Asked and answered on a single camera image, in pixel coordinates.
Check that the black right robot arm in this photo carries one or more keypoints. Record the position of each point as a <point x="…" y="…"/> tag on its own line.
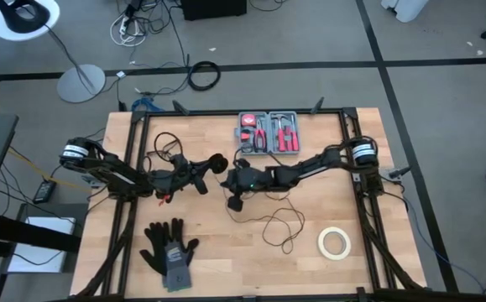
<point x="309" y="170"/>

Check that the red zip tie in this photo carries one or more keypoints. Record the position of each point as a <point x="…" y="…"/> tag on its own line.
<point x="165" y="199"/>

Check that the black power adapter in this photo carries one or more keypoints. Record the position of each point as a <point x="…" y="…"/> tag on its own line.
<point x="44" y="191"/>

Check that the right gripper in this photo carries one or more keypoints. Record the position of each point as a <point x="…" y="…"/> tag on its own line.
<point x="253" y="180"/>

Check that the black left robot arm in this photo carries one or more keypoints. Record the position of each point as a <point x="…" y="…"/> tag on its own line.
<point x="112" y="172"/>

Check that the small red utility knife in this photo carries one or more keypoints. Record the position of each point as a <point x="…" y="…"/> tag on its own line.
<point x="245" y="136"/>

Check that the grey plastic tool case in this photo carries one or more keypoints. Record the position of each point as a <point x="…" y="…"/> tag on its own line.
<point x="269" y="147"/>

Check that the white flat box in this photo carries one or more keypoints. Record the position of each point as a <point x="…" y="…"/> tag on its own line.
<point x="41" y="251"/>

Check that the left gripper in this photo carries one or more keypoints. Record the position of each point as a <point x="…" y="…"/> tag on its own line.
<point x="185" y="174"/>

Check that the black grey work glove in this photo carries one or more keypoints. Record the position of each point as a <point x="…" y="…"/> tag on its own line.
<point x="175" y="260"/>
<point x="152" y="251"/>

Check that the floor lamp with round base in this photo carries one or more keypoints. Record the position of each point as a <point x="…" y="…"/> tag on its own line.
<point x="81" y="84"/>

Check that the red tape measure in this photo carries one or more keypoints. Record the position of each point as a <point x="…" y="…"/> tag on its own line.
<point x="247" y="119"/>

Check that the white plastic object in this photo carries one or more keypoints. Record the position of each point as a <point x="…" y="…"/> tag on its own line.
<point x="404" y="8"/>

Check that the cream masking tape roll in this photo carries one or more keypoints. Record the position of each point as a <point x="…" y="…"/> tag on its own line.
<point x="320" y="244"/>

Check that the white power strip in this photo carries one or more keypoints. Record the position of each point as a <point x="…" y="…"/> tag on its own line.
<point x="123" y="27"/>

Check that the black rimmed eyeglasses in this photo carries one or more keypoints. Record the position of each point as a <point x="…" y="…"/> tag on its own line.
<point x="158" y="152"/>

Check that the black equipment box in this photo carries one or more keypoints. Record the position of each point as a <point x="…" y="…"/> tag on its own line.
<point x="214" y="8"/>

